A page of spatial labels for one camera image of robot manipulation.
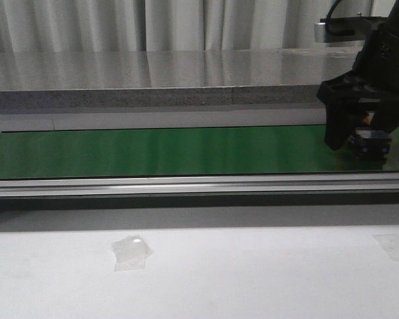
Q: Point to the aluminium conveyor side rail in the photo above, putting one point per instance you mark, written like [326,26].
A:
[279,183]

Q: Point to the clear tape strip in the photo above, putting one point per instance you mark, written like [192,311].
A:
[390,244]

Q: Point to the grey stone countertop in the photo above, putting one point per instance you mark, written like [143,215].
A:
[71,81]

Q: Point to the crumpled clear tape patch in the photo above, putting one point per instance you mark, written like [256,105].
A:
[131,253]

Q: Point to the green conveyor belt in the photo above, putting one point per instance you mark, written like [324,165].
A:
[178,151]

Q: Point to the white pleated curtain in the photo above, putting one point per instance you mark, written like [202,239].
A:
[96,26]

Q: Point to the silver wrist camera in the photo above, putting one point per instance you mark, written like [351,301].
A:
[336,30]

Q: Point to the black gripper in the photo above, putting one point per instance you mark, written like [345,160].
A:
[374,75]

